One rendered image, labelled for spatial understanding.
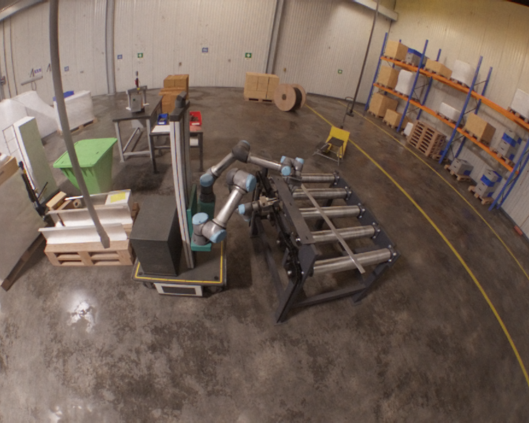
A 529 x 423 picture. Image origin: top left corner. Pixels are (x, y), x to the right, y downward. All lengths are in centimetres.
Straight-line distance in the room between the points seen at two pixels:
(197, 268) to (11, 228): 259
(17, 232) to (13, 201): 41
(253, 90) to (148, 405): 897
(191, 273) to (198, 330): 57
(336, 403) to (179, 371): 145
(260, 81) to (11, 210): 822
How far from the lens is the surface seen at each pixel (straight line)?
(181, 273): 227
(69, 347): 275
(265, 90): 908
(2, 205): 341
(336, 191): 253
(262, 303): 247
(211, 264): 230
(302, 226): 155
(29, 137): 405
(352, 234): 210
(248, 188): 156
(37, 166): 419
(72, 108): 756
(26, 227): 367
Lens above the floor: 220
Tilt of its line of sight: 40 degrees down
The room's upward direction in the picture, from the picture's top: 10 degrees clockwise
